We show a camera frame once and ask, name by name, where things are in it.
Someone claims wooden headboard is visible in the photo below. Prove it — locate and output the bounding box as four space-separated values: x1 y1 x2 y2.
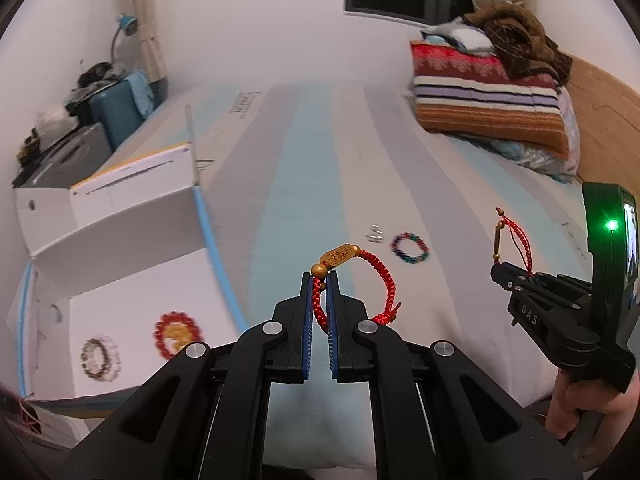
565 55 640 196

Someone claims yellow bead bracelet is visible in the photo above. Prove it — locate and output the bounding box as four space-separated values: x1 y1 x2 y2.
165 322 193 351

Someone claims brown quilted blanket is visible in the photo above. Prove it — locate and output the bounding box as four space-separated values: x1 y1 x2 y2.
462 2 573 86

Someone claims striped bed sheet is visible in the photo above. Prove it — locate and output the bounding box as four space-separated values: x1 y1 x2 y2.
107 80 601 468

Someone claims grey storage case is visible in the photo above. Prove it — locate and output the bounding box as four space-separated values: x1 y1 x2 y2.
15 125 112 188

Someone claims small grey blue cushion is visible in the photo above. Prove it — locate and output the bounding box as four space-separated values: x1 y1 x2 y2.
422 17 493 53

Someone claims person's right hand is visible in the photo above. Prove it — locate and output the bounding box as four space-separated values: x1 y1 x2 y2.
545 367 640 461

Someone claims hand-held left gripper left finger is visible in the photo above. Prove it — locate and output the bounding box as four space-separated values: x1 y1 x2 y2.
60 271 317 480

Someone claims white plastic bag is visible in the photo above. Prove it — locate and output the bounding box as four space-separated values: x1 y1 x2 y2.
36 104 72 137

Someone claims pink white bead bracelet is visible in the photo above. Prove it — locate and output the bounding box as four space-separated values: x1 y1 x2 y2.
80 337 123 383

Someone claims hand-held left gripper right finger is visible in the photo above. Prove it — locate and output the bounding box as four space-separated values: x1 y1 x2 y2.
325 270 583 480

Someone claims red cord bracelet gold tube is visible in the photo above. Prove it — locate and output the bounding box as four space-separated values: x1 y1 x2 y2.
492 206 535 277
310 244 403 333

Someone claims brown green bead bracelet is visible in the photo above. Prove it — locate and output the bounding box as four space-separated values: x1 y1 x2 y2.
82 340 111 378

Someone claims white cardboard box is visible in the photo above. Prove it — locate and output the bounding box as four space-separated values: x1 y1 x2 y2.
6 104 251 451

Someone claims multicolour glass bead bracelet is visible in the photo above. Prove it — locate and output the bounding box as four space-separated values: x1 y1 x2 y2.
390 232 430 263

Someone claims red bead bracelet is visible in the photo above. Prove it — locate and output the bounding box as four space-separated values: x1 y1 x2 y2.
152 311 205 360

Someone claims black clutter pile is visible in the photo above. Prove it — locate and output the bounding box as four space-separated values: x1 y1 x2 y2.
76 61 127 88

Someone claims blue desk lamp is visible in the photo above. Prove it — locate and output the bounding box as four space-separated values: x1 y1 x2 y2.
110 14 139 66

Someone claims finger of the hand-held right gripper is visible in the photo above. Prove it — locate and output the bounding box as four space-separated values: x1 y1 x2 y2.
490 261 597 312

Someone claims teal suitcase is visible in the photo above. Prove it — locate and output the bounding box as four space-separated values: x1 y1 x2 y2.
90 72 156 148

